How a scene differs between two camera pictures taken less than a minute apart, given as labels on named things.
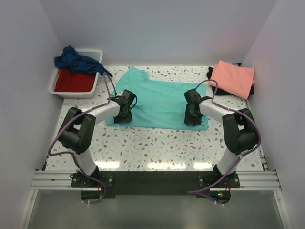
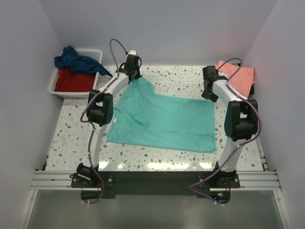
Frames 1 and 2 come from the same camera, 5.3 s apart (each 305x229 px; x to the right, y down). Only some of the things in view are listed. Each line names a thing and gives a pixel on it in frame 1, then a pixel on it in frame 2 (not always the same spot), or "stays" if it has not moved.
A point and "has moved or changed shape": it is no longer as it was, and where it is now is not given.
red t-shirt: [69, 81] stays
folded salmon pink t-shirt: [237, 79] stays
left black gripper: [127, 118] → [138, 75]
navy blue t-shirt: [70, 58] stays
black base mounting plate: [107, 184] stays
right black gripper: [188, 119] → [213, 98]
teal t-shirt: [160, 105] has moved or changed shape
